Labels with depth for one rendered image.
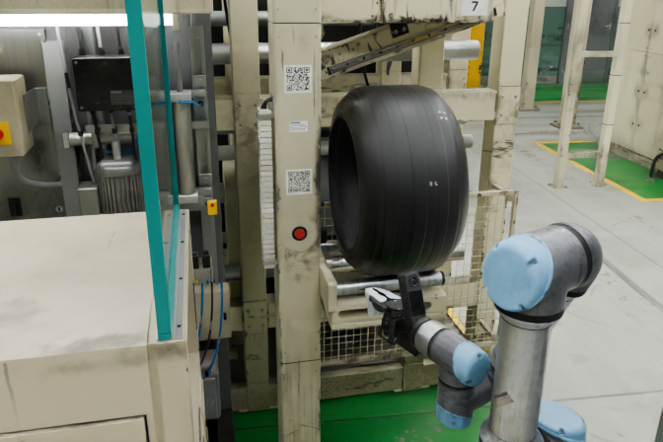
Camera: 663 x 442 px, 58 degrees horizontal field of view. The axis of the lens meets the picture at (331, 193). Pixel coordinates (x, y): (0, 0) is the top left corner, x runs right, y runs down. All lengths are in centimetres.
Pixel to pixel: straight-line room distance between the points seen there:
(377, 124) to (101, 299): 88
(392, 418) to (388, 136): 149
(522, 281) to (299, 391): 118
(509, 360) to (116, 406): 64
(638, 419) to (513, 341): 199
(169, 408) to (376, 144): 90
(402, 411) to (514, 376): 170
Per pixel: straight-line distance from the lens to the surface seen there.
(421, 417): 279
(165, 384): 96
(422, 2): 200
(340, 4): 193
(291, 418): 211
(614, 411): 306
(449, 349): 126
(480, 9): 208
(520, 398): 116
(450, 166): 163
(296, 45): 164
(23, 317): 105
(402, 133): 162
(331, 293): 175
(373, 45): 211
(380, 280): 182
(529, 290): 101
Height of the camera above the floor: 175
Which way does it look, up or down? 19 degrees down
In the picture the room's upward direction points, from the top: straight up
